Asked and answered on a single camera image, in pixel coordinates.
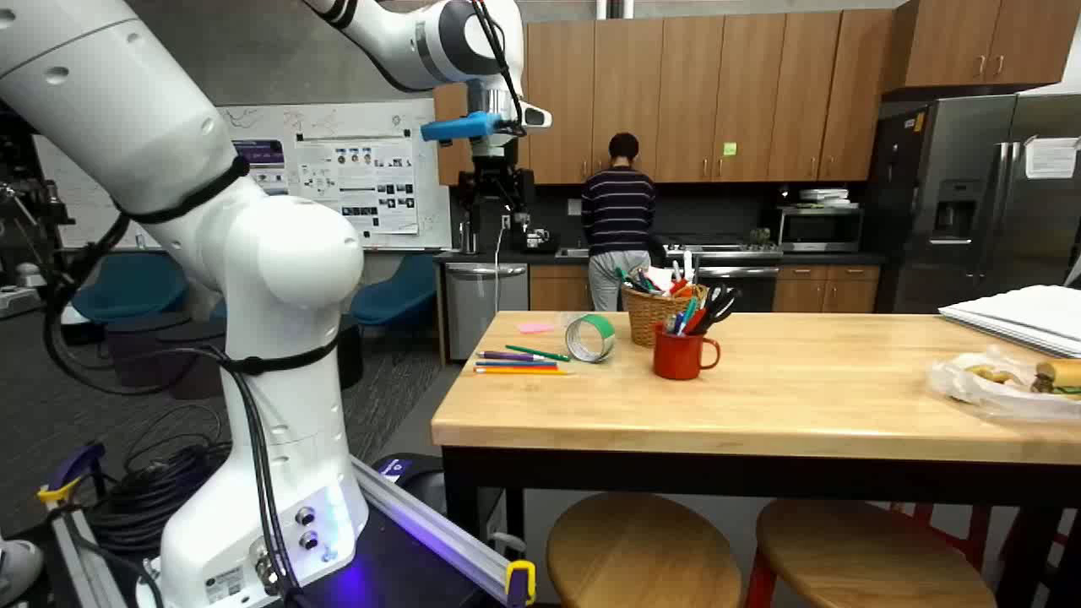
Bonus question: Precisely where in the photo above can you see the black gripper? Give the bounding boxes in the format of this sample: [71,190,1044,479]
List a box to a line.
[470,151,536,216]

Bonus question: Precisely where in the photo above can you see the person in striped sweater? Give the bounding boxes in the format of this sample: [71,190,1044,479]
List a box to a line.
[578,129,664,314]

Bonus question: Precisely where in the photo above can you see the narrow wooden base cabinet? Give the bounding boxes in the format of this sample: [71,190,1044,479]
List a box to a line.
[526,263,596,314]

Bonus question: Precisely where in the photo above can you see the whiteboard with posters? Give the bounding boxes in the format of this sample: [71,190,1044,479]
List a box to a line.
[32,97,458,258]

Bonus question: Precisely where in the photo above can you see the grey trash can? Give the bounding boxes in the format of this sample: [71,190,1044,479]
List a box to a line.
[438,260,535,366]

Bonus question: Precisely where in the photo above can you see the blue lounge chair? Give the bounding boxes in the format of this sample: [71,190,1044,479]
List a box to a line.
[344,258,442,338]
[71,245,197,330]

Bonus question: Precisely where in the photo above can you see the green pen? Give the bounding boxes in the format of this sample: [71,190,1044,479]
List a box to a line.
[505,342,574,366]

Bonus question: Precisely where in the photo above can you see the green tape roll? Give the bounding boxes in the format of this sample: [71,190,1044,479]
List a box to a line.
[560,311,622,369]

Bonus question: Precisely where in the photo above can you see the thin dark pen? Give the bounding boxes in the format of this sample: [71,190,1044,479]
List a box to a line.
[477,353,560,371]

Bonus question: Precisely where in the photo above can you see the orange pen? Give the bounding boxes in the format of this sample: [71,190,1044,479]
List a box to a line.
[474,362,563,379]

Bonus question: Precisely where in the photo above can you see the wicker basket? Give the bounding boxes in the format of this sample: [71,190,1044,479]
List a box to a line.
[622,284,710,350]

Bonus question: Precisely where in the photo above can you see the red mug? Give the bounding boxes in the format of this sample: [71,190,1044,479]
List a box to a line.
[651,323,722,386]

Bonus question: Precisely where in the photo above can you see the steel oven range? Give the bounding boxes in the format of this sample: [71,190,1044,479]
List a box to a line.
[694,251,780,314]

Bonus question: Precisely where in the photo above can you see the steel microwave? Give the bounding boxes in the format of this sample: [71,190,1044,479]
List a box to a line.
[773,200,867,258]

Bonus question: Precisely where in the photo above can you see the wide wooden base cabinet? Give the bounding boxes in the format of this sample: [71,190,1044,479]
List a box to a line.
[769,263,884,318]

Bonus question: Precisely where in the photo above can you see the wooden table with black legs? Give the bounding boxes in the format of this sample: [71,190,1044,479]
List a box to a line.
[429,308,1081,608]

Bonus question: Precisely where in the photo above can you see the yellow clamp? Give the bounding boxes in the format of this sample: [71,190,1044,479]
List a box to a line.
[34,477,93,513]
[499,558,541,608]

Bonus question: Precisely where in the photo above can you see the round wooden stool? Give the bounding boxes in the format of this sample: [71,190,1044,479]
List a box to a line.
[744,497,999,608]
[545,492,746,608]

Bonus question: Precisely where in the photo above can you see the stainless steel refrigerator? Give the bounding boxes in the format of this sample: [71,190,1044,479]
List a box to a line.
[862,90,1081,318]

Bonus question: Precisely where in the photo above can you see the white paper stack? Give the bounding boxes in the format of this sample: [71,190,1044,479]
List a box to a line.
[936,280,1081,362]

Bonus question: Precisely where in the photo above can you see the food in plastic bag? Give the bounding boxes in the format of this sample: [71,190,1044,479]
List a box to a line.
[924,348,1081,428]

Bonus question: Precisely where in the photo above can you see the white paper on refrigerator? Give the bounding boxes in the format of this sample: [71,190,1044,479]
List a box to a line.
[1019,134,1081,187]

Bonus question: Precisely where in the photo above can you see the long wooden wall cabinets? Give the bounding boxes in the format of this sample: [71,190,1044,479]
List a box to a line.
[432,9,906,190]

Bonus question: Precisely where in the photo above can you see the black handled scissors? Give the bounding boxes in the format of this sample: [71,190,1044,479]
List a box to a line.
[689,284,746,338]

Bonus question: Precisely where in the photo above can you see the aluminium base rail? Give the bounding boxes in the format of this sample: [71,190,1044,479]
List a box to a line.
[348,452,541,608]
[47,509,130,608]

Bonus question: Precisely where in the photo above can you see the black cable coil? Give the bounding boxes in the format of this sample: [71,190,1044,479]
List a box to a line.
[85,436,229,558]

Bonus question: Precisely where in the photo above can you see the small wooden wall cabinet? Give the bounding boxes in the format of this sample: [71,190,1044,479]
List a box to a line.
[883,0,1081,97]

